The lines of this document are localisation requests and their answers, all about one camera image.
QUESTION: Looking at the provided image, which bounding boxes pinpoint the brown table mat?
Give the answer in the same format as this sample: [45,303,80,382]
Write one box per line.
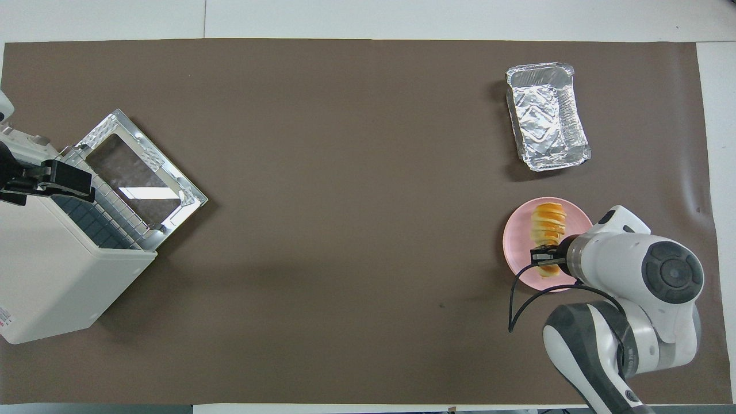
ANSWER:
[0,39,719,405]

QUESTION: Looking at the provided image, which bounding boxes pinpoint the pink round plate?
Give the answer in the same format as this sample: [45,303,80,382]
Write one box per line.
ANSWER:
[503,197,593,292]

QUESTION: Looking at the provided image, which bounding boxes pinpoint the cream toaster oven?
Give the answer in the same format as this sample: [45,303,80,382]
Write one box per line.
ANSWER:
[0,126,158,346]

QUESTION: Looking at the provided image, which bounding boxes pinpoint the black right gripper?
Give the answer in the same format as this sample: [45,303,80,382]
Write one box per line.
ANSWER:
[530,235,577,273]

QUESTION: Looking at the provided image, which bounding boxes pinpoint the aluminium foil tray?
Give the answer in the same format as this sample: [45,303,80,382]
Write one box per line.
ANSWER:
[505,62,592,172]

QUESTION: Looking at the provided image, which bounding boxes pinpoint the sliced golden bread loaf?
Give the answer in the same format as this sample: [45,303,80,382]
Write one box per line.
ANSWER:
[530,202,568,278]

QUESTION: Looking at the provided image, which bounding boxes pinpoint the glass oven door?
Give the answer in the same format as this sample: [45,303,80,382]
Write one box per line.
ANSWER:
[75,109,209,252]

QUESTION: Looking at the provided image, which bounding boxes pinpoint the wire oven rack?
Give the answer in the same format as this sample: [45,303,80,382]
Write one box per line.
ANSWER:
[55,147,145,251]

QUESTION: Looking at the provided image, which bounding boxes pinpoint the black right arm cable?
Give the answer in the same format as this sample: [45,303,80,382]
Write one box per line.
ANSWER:
[508,263,628,369]

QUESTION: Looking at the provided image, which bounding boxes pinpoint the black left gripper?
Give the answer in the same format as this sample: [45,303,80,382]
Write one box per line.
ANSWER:
[0,141,96,206]

